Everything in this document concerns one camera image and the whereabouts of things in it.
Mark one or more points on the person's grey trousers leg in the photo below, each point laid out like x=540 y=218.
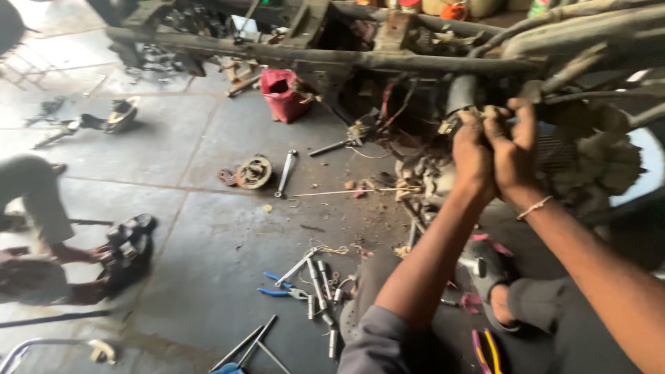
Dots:
x=537 y=304

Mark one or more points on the dirty motorcycle engine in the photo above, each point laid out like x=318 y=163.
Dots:
x=587 y=156

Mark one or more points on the person's left fingers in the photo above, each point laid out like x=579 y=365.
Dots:
x=469 y=123

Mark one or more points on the beige wiring connector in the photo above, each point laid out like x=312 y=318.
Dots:
x=486 y=112

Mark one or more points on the chrome tube guard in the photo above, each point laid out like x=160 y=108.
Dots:
x=52 y=348

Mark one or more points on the large rusty sprocket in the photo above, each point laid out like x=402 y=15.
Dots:
x=254 y=172

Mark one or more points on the black and white motorcycle part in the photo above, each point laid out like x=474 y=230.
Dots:
x=117 y=117

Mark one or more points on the black sandal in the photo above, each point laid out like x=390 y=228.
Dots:
x=483 y=270

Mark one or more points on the person's right fingers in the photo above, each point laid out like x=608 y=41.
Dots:
x=523 y=122

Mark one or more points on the blue plastic piece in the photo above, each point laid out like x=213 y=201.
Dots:
x=227 y=369

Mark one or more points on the black rod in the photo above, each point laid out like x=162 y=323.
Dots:
x=52 y=319

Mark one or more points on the grey socket wrench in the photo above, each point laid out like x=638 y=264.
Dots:
x=332 y=147

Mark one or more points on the small rusty gear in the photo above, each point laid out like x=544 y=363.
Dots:
x=227 y=176

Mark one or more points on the rusty motorcycle frame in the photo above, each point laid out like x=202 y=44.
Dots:
x=332 y=57

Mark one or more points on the thin pale stick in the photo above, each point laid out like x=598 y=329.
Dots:
x=353 y=192

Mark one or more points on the person's right hand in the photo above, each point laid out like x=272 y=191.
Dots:
x=515 y=161

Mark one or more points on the pink cloth scrap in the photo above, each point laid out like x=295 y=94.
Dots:
x=493 y=244

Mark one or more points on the person's left hand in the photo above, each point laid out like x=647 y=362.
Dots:
x=474 y=161

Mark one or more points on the group of silver socket bits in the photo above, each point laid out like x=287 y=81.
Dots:
x=322 y=296

